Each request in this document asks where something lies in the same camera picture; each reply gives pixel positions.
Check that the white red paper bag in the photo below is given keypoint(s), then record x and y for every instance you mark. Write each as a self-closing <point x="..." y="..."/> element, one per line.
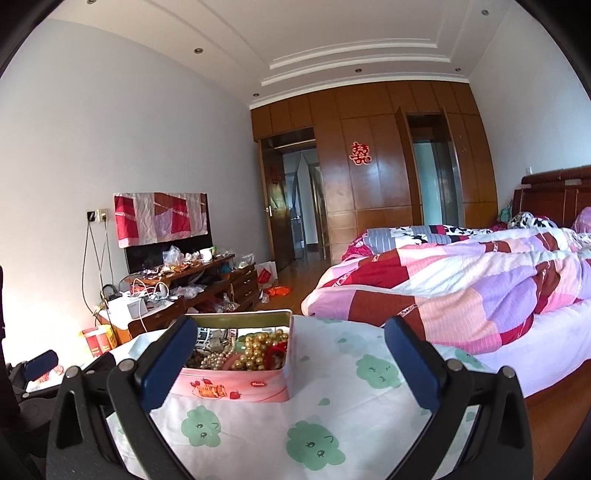
<point x="265" y="273"/>

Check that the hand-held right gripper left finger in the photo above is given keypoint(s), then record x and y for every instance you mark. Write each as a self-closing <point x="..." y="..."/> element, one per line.
<point x="166" y="364"/>

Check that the white green cloud tablecloth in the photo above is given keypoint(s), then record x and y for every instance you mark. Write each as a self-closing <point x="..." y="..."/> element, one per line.
<point x="323" y="369"/>

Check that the wall socket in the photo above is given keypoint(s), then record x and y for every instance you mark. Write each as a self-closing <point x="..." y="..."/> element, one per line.
<point x="97" y="215"/>

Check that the pink tin box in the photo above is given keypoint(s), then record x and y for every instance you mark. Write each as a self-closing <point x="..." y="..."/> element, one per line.
<point x="258" y="385"/>

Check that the white printed packet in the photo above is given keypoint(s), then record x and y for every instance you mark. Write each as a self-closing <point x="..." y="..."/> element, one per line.
<point x="212" y="337"/>

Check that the yellow red paper bag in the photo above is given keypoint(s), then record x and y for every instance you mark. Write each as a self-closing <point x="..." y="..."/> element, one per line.
<point x="99" y="341"/>

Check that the orange red packet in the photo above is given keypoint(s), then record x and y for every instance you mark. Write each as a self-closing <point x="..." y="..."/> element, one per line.
<point x="279" y="291"/>

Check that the wooden door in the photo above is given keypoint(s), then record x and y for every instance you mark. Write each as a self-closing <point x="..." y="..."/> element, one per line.
<point x="277" y="230"/>

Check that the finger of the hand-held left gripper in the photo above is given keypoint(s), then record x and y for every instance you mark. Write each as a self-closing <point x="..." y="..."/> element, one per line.
<point x="41" y="363"/>

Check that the black white patterned pillow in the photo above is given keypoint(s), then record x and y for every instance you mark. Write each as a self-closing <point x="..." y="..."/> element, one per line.
<point x="531" y="220"/>

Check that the wooden headboard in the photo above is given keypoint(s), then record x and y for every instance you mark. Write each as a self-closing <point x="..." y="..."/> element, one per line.
<point x="549" y="194"/>

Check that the wooden television cabinet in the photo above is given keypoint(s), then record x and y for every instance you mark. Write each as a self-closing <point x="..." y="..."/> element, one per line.
<point x="240" y="286"/>

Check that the wooden wardrobe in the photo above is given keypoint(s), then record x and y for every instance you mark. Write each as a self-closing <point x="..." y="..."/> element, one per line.
<point x="369" y="198"/>

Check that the red paper-cut decoration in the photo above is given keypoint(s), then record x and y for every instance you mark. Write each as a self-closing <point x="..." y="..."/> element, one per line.
<point x="359" y="153"/>

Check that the white bed sheet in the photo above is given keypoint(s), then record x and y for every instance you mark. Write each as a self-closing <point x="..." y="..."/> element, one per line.
<point x="554" y="350"/>

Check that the black television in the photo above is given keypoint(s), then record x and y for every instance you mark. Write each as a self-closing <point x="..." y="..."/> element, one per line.
<point x="147" y="258"/>

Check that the red pink television cover cloth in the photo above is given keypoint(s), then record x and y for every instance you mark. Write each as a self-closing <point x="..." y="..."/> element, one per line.
<point x="157" y="219"/>

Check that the crumpled clear plastic wrap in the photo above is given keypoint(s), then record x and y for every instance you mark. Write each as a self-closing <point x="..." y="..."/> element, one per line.
<point x="172" y="255"/>

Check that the white mug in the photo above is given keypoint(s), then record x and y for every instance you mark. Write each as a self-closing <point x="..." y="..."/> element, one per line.
<point x="206" y="254"/>

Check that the white box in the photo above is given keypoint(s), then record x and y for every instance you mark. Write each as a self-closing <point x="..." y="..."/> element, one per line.
<point x="134" y="308"/>

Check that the patchwork quilt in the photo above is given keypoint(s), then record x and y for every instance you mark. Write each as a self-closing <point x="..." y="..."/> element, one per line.
<point x="461" y="286"/>

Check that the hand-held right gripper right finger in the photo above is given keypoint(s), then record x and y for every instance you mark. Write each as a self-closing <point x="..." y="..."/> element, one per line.
<point x="411" y="364"/>

